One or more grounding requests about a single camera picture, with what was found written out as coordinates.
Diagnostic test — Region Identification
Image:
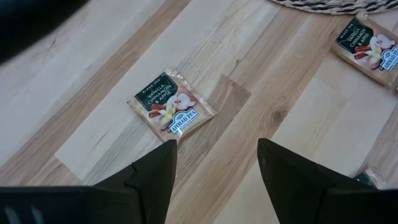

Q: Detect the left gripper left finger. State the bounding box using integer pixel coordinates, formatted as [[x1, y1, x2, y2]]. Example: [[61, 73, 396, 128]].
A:
[[0, 139, 178, 224]]

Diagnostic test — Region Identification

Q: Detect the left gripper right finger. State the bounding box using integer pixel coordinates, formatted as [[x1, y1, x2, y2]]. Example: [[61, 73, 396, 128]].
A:
[[257, 138, 398, 224]]

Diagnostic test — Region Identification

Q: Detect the beige tea packet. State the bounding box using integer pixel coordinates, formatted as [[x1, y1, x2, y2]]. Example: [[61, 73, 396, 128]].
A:
[[331, 12, 398, 90], [354, 167, 389, 190], [126, 68, 218, 143]]

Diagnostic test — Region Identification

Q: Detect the round woven placemat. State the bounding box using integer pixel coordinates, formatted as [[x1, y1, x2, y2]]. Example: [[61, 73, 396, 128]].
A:
[[269, 0, 398, 16]]

